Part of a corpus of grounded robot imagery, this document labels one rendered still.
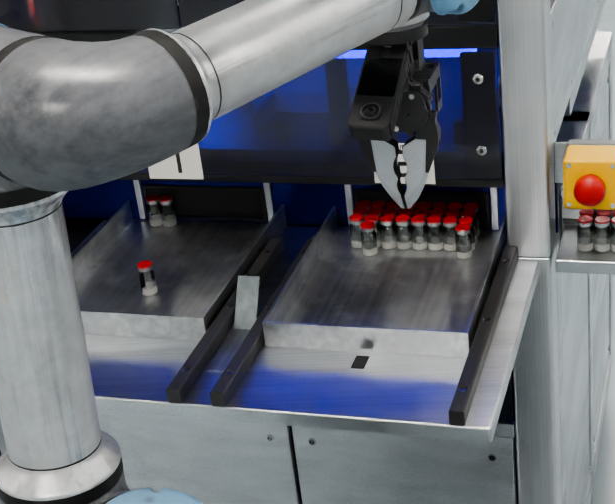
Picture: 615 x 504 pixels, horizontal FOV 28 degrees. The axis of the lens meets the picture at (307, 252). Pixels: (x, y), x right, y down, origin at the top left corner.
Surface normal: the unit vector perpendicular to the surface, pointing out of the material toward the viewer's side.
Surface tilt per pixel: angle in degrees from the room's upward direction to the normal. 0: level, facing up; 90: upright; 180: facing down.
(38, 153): 96
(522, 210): 90
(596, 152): 0
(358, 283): 0
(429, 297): 0
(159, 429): 90
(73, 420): 90
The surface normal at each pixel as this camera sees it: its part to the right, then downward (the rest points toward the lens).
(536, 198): -0.29, 0.46
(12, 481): -0.50, -0.38
